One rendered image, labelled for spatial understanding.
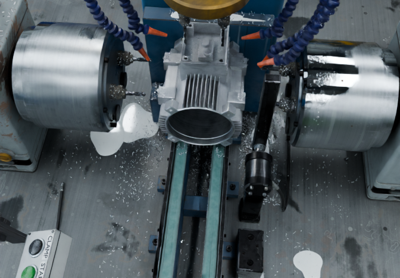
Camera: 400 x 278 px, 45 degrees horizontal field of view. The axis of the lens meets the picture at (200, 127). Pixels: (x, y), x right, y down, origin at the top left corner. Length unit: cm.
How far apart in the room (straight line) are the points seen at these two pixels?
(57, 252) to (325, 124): 59
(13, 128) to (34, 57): 20
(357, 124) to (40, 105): 68
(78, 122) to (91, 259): 34
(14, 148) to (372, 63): 85
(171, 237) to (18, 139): 44
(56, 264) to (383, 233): 78
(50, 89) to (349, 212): 78
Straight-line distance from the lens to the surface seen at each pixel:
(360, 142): 110
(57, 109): 109
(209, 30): 113
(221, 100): 106
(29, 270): 95
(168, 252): 108
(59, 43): 109
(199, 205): 119
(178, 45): 115
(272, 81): 88
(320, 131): 106
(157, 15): 114
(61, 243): 97
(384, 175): 122
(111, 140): 135
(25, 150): 128
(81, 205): 128
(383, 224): 130
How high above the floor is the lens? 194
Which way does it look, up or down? 58 degrees down
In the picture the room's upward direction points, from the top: straight up
